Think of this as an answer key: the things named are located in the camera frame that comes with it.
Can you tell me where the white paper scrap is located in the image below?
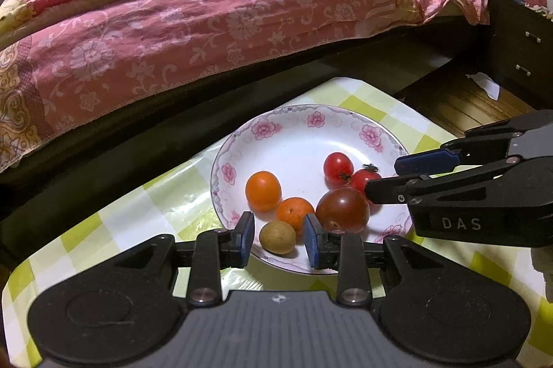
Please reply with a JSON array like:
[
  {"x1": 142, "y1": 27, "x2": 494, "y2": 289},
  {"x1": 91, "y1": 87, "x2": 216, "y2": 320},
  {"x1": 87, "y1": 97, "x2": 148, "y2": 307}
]
[{"x1": 466, "y1": 72, "x2": 502, "y2": 101}]

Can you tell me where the white floral rimmed plate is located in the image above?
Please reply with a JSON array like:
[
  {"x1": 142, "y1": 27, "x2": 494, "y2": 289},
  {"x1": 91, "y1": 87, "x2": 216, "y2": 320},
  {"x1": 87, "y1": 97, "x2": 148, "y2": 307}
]
[{"x1": 210, "y1": 104, "x2": 416, "y2": 275}]

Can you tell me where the large dark brown tomato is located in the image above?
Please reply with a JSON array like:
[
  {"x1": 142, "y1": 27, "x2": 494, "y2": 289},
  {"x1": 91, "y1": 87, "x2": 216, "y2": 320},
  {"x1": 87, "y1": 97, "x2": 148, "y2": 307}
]
[{"x1": 315, "y1": 187, "x2": 371, "y2": 234}]

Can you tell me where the small orange tangerine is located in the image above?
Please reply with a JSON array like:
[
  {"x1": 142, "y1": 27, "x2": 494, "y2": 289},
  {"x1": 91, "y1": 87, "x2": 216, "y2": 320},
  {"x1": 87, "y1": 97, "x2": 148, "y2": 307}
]
[
  {"x1": 245, "y1": 171, "x2": 282, "y2": 213},
  {"x1": 275, "y1": 197, "x2": 316, "y2": 237}
]

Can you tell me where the red cherry tomato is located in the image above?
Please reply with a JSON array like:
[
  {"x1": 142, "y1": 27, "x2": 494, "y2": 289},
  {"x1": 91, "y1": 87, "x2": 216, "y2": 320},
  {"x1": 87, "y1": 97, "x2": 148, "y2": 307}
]
[
  {"x1": 324, "y1": 152, "x2": 355, "y2": 185},
  {"x1": 349, "y1": 164, "x2": 383, "y2": 205}
]

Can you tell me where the pink floral quilt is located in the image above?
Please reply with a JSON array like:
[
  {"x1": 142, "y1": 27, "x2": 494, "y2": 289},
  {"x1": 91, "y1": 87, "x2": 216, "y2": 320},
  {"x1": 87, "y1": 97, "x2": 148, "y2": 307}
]
[{"x1": 0, "y1": 0, "x2": 491, "y2": 174}]

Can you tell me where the small tan longan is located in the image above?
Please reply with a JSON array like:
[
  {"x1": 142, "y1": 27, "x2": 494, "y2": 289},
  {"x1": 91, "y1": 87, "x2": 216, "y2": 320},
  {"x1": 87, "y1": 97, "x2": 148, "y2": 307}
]
[{"x1": 259, "y1": 220, "x2": 297, "y2": 255}]

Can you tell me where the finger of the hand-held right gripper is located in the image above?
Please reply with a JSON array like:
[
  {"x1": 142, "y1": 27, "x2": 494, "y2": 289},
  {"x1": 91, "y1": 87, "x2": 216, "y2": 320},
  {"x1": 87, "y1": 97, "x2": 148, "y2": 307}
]
[
  {"x1": 393, "y1": 110, "x2": 553, "y2": 176},
  {"x1": 365, "y1": 155, "x2": 553, "y2": 208}
]

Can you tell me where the dark bed frame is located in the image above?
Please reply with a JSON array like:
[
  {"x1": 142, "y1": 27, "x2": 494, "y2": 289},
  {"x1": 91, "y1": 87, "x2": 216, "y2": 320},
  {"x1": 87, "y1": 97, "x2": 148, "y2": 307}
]
[{"x1": 0, "y1": 11, "x2": 497, "y2": 265}]

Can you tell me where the dark nightstand with drawers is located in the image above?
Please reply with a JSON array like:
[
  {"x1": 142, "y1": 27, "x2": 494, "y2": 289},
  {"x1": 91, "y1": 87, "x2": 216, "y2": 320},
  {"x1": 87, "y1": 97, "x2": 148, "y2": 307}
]
[{"x1": 488, "y1": 0, "x2": 553, "y2": 112}]

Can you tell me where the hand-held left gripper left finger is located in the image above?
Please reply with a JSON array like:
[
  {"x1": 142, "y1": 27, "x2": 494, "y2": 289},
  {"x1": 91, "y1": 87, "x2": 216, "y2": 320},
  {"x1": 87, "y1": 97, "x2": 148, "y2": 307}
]
[{"x1": 110, "y1": 211, "x2": 255, "y2": 307}]

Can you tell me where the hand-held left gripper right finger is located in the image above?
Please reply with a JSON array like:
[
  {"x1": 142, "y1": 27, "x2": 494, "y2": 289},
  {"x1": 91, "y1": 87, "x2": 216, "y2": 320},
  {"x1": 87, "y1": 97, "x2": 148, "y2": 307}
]
[{"x1": 302, "y1": 213, "x2": 447, "y2": 307}]

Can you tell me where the green checked plastic tablecloth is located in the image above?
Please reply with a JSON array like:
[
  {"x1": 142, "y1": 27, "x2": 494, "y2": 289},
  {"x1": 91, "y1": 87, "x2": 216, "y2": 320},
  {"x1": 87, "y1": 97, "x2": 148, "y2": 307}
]
[{"x1": 2, "y1": 76, "x2": 553, "y2": 365}]

